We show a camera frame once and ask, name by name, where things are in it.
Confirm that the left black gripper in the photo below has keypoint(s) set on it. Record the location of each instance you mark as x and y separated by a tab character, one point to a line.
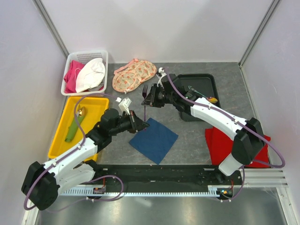
137	124

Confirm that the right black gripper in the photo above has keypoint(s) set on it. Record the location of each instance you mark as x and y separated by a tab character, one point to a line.
153	101

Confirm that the blue paper napkin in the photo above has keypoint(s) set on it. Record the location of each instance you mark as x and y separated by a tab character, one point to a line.
154	142

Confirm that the iridescent gold spoon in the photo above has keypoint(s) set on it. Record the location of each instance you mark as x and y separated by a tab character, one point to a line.
210	99

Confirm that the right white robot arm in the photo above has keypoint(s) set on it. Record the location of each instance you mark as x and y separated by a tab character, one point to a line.
247	135

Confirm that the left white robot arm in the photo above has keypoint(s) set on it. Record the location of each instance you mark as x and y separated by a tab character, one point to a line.
43	183

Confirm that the patterned peach oven mitt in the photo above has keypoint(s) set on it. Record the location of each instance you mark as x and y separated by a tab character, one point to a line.
129	77

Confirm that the yellow plastic bin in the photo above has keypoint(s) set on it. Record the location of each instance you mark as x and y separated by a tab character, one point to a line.
95	106

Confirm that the black plastic tray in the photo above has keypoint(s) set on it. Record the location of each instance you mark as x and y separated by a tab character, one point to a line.
204	83

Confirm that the white cloth cap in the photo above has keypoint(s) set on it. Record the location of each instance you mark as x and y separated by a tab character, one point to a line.
91	76

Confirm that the white perforated basket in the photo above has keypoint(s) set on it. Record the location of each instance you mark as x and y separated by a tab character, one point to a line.
84	57

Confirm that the pink cloth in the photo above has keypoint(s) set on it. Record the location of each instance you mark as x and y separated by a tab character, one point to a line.
71	76

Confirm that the red folded cloth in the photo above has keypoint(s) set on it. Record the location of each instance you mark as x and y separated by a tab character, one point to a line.
220	146

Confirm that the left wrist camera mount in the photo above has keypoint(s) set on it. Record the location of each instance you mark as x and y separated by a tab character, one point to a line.
124	104

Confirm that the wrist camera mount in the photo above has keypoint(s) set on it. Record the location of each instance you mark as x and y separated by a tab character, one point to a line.
160	75
124	104

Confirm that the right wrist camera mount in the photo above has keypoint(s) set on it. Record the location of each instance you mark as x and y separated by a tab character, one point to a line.
160	75

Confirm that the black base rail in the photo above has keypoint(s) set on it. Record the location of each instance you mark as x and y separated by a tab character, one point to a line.
201	174

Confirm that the green handled tool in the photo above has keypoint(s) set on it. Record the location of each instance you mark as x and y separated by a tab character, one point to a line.
79	116

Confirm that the white toothed cable duct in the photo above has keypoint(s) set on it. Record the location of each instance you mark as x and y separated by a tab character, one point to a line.
92	191

